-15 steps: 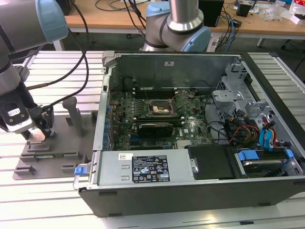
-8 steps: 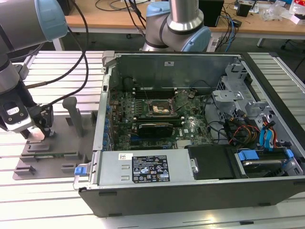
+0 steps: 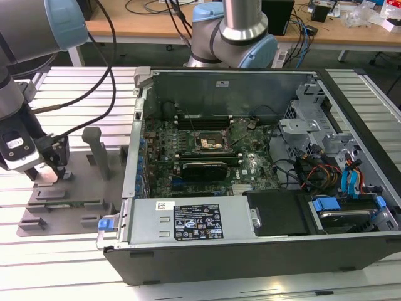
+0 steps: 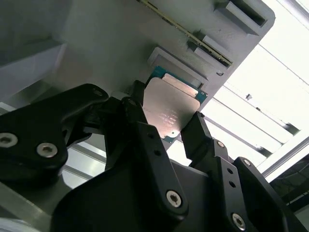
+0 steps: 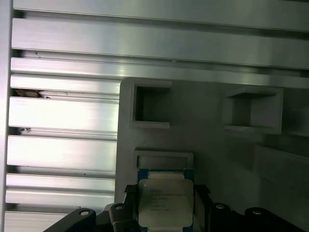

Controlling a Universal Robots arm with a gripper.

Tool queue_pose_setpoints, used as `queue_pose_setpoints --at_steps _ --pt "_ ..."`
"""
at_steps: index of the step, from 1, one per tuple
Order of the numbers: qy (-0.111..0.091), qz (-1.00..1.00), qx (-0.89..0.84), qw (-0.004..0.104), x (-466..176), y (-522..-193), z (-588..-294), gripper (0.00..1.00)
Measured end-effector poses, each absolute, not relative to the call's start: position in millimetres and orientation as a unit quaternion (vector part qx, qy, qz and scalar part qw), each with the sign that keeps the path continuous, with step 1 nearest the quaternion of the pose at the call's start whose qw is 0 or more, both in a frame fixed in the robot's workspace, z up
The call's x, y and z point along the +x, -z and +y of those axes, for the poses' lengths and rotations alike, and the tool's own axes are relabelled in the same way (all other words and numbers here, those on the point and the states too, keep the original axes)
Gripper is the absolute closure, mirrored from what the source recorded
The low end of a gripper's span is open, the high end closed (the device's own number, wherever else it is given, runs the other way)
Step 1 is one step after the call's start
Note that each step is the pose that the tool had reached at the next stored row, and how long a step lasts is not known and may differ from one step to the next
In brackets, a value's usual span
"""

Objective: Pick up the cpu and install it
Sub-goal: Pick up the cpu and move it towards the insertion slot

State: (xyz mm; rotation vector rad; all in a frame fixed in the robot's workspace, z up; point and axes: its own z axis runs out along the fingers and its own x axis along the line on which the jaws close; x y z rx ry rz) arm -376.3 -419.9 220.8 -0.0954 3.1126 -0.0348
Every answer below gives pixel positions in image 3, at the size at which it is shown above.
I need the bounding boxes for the black graphics card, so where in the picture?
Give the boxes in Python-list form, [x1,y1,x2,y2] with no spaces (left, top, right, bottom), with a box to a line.
[180,161,229,182]

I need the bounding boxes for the thin locking lever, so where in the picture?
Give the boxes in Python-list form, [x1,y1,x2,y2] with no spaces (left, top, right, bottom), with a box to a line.
[185,108,197,135]

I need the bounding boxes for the black RAM slot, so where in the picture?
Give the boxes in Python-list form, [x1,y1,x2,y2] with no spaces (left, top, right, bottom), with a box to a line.
[177,116,232,122]
[177,121,233,129]

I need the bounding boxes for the green motherboard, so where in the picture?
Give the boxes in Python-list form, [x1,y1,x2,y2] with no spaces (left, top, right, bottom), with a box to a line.
[142,117,283,198]

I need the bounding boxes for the white cardboard box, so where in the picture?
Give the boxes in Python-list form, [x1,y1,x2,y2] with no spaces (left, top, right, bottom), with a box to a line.
[381,17,401,33]

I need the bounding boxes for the wooden desk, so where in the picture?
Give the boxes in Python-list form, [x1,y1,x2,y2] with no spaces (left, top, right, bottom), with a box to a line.
[67,0,401,67]

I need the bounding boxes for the silver metal drive cage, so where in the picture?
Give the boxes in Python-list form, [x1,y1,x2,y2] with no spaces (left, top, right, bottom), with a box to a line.
[278,81,361,164]

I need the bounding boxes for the white power strip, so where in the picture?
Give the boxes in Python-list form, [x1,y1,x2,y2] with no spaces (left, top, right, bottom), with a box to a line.
[274,50,289,68]

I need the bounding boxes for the wide black box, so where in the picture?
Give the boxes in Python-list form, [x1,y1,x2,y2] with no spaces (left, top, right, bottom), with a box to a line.
[76,0,100,20]

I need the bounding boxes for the hard disk in blue carrier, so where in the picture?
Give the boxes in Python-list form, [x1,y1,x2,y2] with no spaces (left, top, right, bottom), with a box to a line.
[308,196,386,235]

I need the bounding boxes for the blue flat wire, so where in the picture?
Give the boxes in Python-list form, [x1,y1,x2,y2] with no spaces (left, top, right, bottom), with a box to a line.
[346,158,363,199]
[340,166,353,197]

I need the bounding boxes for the tall black desktop box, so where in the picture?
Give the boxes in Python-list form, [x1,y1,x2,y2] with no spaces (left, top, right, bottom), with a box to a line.
[261,0,296,36]

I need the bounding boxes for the coloured wire bundle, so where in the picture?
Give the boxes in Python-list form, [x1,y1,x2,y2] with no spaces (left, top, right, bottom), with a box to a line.
[294,153,342,192]

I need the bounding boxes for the grey parts rack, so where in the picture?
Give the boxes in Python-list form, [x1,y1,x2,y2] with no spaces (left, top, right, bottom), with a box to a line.
[15,127,129,238]

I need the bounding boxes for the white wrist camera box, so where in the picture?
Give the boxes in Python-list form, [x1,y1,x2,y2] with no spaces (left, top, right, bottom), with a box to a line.
[0,124,43,173]

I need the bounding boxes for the metal socket cover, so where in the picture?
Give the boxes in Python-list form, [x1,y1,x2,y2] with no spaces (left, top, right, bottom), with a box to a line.
[224,120,252,147]

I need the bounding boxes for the black plastic shroud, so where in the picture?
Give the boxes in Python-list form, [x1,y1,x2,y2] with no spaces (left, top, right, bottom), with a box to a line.
[246,189,314,238]

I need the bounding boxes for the black PC case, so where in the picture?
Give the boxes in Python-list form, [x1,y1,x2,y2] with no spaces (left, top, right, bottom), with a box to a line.
[95,67,401,286]

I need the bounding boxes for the grey case hinge block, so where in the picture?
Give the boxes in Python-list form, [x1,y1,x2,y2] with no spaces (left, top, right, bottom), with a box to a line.
[133,66,153,88]

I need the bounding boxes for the clear plastic bags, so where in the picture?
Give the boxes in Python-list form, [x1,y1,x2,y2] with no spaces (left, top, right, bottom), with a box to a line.
[341,1,383,28]

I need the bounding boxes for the small black box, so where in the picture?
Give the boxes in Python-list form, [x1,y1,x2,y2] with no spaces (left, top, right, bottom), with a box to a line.
[310,4,331,23]

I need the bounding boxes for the CPU socket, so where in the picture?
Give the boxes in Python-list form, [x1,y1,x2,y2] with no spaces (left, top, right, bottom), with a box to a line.
[192,128,232,155]

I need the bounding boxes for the blue network cable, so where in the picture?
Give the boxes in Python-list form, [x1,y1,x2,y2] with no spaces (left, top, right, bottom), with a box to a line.
[299,18,311,68]

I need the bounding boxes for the grey power supply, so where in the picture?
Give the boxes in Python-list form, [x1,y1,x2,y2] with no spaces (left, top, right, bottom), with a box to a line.
[130,197,251,245]

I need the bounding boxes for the blue case latch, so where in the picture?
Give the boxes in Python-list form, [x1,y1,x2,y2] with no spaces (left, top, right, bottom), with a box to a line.
[97,213,122,233]

